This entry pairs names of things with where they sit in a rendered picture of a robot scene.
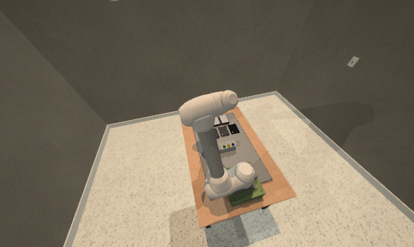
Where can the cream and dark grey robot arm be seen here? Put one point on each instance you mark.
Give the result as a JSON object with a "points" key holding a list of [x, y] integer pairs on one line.
{"points": [[200, 113]]}

